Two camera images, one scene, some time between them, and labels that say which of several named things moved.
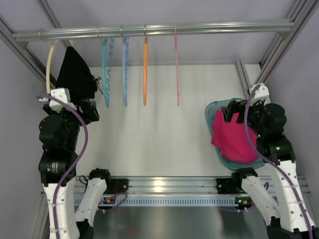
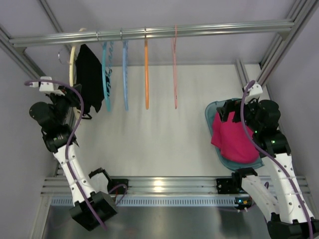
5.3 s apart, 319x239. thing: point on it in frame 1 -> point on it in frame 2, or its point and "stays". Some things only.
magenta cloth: [231, 137] stays
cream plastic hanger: [52, 44] -> [71, 78]
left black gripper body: [89, 111] -> [75, 95]
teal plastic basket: [212, 107] stays
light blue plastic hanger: [124, 68] stays
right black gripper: [238, 111] stays
